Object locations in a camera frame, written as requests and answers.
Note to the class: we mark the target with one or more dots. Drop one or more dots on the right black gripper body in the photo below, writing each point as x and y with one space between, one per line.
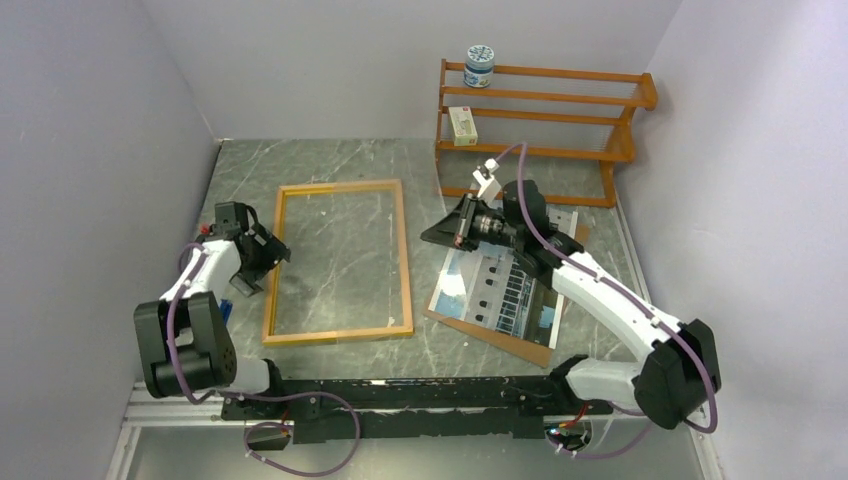
488 227

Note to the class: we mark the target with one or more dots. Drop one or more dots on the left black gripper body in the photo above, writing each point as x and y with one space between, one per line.
258 263

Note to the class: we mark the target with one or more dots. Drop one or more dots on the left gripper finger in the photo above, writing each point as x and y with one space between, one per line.
278 251
246 286

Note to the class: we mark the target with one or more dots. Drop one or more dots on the yellow wooden photo frame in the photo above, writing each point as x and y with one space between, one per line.
270 339

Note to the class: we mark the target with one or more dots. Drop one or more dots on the building photo print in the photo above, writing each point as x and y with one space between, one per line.
497 298

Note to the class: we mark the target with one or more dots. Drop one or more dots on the brown cardboard backing board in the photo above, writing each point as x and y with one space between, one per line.
503 341

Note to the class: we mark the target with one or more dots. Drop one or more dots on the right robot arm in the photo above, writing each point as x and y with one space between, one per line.
675 376

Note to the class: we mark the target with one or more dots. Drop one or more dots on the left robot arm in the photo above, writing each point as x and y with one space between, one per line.
183 338

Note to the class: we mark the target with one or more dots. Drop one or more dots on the blue stapler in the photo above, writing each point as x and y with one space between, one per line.
225 307

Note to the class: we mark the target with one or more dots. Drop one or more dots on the small white green box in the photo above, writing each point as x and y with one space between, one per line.
463 127

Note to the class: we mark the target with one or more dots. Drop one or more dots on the orange wooden shelf rack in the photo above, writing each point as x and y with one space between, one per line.
569 115

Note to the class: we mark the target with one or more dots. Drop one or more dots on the blue white jar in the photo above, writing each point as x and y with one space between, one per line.
479 66

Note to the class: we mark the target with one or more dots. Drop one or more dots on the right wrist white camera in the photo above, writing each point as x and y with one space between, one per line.
488 185

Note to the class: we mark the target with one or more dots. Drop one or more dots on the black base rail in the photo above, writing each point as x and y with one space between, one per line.
522 407

